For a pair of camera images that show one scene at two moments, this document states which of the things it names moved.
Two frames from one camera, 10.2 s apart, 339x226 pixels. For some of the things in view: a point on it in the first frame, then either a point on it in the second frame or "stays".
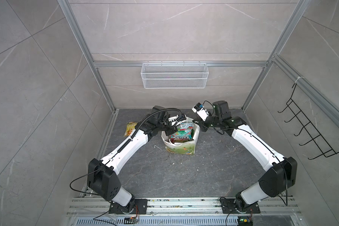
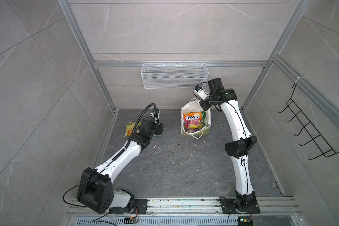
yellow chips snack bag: [130, 127] stays
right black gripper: [202, 124] to [203, 104]
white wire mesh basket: [174, 76] stays
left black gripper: [172, 131] to [159, 130]
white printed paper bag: [185, 148] to [194, 106]
